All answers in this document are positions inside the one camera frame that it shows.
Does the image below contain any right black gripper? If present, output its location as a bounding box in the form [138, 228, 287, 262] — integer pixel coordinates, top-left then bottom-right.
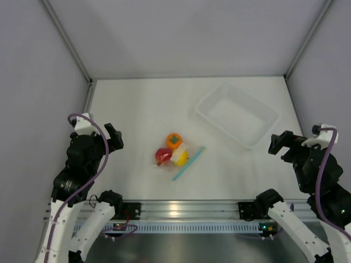
[268, 130, 327, 192]

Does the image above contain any red fake apple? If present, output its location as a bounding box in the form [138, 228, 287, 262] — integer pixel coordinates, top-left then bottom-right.
[155, 148, 173, 166]

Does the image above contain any orange fake persimmon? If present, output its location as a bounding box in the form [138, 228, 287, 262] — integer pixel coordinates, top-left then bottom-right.
[166, 133, 183, 150]

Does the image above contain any clear zip top bag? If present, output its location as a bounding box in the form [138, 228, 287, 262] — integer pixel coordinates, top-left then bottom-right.
[152, 140, 206, 181]

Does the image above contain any yellow fake apple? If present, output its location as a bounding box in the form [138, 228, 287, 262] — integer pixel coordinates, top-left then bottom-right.
[172, 151, 189, 167]

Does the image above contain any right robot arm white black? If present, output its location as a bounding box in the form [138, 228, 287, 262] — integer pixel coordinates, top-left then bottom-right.
[253, 124, 350, 262]

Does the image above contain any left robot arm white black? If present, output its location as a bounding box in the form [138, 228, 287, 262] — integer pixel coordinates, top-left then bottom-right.
[36, 123, 124, 262]

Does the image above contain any white plastic basket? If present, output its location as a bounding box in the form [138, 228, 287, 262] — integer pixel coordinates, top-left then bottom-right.
[186, 82, 281, 150]

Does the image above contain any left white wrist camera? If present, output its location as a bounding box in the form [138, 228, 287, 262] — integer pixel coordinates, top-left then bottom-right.
[68, 114, 97, 135]

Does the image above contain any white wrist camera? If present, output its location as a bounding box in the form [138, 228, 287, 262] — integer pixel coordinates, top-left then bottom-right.
[68, 114, 97, 135]
[301, 123, 338, 149]

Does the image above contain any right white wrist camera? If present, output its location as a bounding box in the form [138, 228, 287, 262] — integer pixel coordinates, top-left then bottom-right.
[301, 123, 338, 149]

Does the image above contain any right aluminium frame post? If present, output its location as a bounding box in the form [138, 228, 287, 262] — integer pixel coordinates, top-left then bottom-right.
[284, 0, 337, 80]

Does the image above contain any aluminium frame post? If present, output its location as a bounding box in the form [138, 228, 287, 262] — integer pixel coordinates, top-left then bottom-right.
[41, 0, 93, 83]
[284, 0, 337, 80]

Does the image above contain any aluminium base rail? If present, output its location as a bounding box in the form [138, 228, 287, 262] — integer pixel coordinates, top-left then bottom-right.
[43, 199, 319, 221]

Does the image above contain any white slotted cable duct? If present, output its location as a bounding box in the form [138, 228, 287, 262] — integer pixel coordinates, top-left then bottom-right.
[73, 221, 278, 234]

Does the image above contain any left aluminium frame post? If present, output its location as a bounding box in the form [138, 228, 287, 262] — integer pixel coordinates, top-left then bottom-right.
[41, 0, 93, 83]

